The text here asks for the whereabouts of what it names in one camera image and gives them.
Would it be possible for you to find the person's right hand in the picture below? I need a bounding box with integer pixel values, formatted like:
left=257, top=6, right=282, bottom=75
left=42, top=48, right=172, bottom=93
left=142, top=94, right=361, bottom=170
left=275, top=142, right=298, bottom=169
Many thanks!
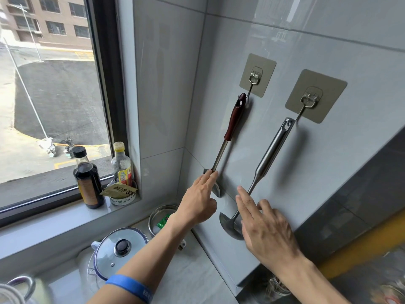
left=236, top=186, right=309, bottom=277

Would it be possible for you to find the person's left hand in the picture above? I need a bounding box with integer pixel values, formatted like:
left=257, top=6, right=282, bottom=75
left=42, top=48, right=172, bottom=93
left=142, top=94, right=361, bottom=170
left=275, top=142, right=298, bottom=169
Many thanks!
left=172, top=170, right=219, bottom=233

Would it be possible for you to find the person's right forearm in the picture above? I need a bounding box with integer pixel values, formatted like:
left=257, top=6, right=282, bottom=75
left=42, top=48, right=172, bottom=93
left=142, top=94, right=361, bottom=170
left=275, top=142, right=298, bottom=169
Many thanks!
left=275, top=258, right=350, bottom=304

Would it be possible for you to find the stainless steel bowl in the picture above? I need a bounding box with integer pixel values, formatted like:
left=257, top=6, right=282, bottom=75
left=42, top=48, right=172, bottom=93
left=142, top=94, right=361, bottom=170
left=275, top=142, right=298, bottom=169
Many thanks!
left=148, top=204, right=181, bottom=240

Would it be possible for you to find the stainless steel ladle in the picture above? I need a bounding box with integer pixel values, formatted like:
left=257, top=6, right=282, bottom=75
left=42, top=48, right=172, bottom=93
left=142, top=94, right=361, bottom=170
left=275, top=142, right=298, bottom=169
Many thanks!
left=219, top=118, right=296, bottom=241

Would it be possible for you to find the white patterned bowl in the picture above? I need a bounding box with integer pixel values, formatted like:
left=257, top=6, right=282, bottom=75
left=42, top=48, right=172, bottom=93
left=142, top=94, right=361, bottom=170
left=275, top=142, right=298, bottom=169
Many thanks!
left=106, top=179, right=138, bottom=206

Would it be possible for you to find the clear bottle with yellow cap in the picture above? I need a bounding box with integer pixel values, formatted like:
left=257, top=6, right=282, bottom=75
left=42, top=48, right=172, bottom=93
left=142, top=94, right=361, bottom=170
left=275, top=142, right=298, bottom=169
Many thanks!
left=111, top=142, right=132, bottom=187

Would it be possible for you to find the olive seasoning packet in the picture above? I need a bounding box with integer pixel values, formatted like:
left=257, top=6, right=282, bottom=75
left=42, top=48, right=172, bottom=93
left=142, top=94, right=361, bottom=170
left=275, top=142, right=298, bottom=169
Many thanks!
left=99, top=183, right=137, bottom=200

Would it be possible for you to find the white pot with glass lid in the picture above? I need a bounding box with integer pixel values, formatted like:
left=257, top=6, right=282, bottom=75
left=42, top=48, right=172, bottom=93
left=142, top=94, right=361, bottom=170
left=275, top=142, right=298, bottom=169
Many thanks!
left=90, top=227, right=149, bottom=282

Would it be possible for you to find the dark soy sauce bottle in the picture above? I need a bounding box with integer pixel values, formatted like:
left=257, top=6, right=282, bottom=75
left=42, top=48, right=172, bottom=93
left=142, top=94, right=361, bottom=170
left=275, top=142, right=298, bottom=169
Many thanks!
left=73, top=146, right=105, bottom=209

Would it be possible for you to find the glass jar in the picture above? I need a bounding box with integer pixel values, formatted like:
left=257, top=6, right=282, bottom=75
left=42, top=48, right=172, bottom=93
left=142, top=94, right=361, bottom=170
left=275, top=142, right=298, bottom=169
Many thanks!
left=265, top=275, right=292, bottom=297

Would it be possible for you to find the blue wristband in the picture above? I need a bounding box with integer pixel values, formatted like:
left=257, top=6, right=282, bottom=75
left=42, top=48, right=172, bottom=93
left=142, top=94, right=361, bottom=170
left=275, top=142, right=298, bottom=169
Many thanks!
left=105, top=275, right=154, bottom=304

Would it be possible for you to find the dark scooter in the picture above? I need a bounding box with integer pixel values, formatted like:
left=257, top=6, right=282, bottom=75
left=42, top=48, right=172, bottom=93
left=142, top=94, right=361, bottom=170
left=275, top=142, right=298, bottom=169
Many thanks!
left=61, top=137, right=76, bottom=159

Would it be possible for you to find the black range hood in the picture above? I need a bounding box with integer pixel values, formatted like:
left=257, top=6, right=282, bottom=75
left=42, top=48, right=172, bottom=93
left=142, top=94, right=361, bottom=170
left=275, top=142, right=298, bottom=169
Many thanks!
left=293, top=128, right=405, bottom=280

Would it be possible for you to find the white scooter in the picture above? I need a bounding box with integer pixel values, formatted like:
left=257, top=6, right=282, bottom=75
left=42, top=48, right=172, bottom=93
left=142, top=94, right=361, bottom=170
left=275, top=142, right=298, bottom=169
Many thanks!
left=37, top=137, right=58, bottom=157

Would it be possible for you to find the brown apartment building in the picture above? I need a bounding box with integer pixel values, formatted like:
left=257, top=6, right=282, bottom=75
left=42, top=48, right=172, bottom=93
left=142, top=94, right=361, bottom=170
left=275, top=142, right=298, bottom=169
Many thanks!
left=0, top=0, right=93, bottom=50

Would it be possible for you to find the red-brown handled steel spatula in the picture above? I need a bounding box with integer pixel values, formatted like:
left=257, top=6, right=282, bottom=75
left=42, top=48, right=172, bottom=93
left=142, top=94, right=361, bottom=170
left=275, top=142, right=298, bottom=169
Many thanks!
left=202, top=93, right=247, bottom=198

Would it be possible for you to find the small clear adhesive wall hook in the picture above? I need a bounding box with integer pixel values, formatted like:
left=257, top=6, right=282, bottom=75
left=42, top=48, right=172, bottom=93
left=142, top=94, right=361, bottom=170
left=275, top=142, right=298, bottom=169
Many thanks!
left=239, top=54, right=277, bottom=103

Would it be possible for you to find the large clear adhesive wall hook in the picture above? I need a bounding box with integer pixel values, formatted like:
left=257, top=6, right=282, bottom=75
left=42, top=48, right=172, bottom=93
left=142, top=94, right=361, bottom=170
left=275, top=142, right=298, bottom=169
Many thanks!
left=285, top=69, right=348, bottom=124

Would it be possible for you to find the dark window frame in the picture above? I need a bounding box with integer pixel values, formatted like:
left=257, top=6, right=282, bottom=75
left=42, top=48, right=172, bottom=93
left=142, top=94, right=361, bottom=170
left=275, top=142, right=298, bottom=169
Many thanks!
left=0, top=0, right=128, bottom=228

